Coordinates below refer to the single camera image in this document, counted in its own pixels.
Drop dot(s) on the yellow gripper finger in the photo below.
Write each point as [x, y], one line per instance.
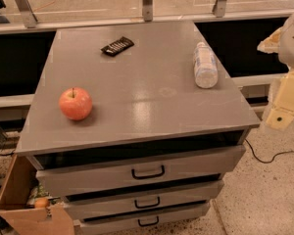
[281, 113]
[270, 44]

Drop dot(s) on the black rxbar chocolate bar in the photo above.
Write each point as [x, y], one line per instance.
[116, 47]

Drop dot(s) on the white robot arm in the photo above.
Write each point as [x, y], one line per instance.
[285, 56]

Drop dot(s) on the clear plastic water bottle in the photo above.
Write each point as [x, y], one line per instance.
[205, 66]

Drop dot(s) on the grey drawer cabinet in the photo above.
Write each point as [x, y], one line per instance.
[145, 103]

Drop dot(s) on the red apple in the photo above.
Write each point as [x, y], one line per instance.
[75, 103]

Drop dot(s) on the bottom grey drawer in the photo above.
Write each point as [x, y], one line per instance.
[143, 219]

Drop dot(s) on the grey drawer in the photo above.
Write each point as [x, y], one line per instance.
[144, 200]
[143, 219]
[83, 179]

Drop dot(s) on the middle grey drawer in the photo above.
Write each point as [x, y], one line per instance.
[144, 200]

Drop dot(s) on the top grey drawer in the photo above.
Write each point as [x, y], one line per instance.
[83, 179]

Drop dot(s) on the small orange fruit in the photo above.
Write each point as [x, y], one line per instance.
[41, 203]

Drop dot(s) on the cardboard box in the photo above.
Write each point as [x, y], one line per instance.
[19, 180]

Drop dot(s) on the right metal rail post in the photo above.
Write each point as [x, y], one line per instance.
[219, 8]

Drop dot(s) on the metal rail post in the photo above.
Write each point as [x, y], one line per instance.
[28, 17]
[219, 8]
[147, 10]

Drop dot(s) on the middle metal rail post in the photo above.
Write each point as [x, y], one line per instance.
[147, 10]

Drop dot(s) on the left metal rail post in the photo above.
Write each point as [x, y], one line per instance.
[28, 17]

